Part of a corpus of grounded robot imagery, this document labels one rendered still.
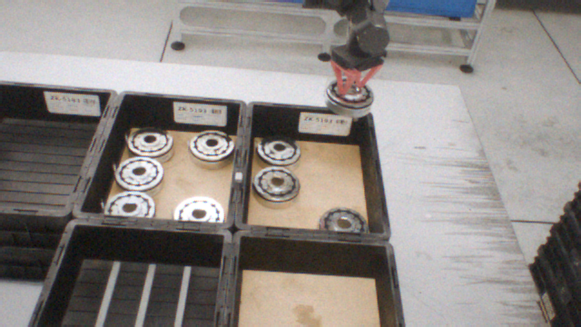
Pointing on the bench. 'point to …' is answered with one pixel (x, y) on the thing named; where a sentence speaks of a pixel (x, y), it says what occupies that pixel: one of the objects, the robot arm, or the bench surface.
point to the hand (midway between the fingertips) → (350, 87)
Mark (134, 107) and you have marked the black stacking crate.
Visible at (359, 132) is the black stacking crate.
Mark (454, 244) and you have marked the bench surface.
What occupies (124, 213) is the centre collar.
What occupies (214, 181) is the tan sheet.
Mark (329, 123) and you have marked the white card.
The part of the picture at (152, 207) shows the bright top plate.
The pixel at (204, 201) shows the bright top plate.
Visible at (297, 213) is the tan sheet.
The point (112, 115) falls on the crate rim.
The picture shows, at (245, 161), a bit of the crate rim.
